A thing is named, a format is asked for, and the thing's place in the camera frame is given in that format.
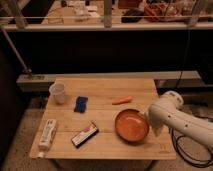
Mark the diagonal metal rod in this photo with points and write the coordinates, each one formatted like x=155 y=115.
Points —
x=26 y=69

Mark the blue sponge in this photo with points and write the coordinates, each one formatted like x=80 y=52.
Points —
x=81 y=104

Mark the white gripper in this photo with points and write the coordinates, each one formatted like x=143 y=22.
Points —
x=154 y=122

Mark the white plastic cup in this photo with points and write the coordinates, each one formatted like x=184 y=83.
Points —
x=57 y=90

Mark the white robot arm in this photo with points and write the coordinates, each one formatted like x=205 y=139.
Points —
x=166 y=111

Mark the orange carrot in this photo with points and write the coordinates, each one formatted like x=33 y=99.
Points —
x=123 y=100

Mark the grey metal rail beam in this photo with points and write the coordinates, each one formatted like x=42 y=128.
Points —
x=162 y=80

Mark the orange ceramic bowl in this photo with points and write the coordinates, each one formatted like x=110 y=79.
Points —
x=131 y=126

